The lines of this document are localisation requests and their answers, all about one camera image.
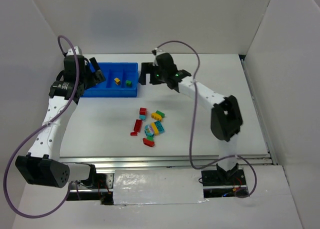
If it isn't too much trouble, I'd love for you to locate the yellow and green brick stack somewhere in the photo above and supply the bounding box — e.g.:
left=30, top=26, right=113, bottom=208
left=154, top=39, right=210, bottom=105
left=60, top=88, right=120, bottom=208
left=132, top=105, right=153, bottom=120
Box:
left=114, top=77, right=121, bottom=86

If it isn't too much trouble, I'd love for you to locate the green two-stud brick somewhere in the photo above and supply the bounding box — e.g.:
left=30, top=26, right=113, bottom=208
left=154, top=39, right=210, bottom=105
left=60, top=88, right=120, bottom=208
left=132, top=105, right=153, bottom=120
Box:
left=155, top=110, right=165, bottom=118

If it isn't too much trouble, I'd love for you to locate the red long brick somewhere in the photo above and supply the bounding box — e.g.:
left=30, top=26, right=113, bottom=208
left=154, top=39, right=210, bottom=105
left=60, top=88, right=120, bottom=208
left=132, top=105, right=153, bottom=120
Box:
left=133, top=119, right=143, bottom=133

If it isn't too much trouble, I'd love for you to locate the red curved brick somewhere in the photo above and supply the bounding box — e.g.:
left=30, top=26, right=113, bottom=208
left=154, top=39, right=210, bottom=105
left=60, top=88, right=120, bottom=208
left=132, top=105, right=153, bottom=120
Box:
left=142, top=138, right=155, bottom=147

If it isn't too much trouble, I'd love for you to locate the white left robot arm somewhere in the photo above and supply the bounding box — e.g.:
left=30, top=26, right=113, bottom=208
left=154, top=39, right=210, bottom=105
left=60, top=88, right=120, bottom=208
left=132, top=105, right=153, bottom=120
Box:
left=15, top=46, right=106, bottom=188

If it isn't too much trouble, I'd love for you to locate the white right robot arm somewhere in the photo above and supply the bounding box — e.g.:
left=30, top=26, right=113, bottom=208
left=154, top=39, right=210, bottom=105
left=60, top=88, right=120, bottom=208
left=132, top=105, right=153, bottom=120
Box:
left=138, top=52, right=243, bottom=183

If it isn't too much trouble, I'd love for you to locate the blue divided plastic bin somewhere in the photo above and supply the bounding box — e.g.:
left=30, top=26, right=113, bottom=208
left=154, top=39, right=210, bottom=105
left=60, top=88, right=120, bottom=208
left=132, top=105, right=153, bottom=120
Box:
left=83, top=62, right=139, bottom=98

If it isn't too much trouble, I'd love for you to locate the cyan studded brick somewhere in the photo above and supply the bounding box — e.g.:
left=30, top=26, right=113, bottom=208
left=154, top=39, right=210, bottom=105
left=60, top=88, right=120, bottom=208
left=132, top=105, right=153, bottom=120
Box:
left=154, top=121, right=165, bottom=134

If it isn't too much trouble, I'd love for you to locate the yellow long brick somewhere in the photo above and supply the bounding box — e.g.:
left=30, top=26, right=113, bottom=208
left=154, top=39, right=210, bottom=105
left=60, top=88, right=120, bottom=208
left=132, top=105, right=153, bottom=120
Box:
left=150, top=122, right=159, bottom=136

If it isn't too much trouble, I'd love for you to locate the printed cyan round tile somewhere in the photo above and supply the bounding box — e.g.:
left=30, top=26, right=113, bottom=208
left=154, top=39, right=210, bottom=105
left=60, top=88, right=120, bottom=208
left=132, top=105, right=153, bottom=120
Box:
left=144, top=124, right=155, bottom=137

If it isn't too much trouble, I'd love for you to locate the small red brick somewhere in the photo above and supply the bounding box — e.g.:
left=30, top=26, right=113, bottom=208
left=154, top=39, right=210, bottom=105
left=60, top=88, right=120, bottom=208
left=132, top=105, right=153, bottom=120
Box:
left=130, top=131, right=138, bottom=136

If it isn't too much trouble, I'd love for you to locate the silver foil tape sheet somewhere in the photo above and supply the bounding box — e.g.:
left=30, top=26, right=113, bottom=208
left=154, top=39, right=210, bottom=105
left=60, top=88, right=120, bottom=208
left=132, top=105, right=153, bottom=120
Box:
left=113, top=168, right=205, bottom=205

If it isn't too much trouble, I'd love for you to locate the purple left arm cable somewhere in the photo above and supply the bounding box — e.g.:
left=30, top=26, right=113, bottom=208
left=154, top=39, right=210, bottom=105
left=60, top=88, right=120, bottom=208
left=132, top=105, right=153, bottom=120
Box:
left=2, top=35, right=81, bottom=219

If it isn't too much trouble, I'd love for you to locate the aluminium rail frame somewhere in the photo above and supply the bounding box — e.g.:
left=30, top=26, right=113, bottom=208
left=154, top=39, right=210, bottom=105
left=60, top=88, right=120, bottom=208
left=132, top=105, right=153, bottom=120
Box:
left=59, top=154, right=274, bottom=171

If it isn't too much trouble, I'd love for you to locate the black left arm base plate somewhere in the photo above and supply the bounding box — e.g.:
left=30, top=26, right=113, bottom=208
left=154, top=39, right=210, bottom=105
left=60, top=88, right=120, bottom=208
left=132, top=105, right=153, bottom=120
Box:
left=67, top=173, right=115, bottom=206

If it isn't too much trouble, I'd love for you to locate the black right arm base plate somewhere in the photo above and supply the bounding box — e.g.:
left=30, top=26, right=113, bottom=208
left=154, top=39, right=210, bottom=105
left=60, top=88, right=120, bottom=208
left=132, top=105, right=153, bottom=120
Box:
left=200, top=169, right=246, bottom=187

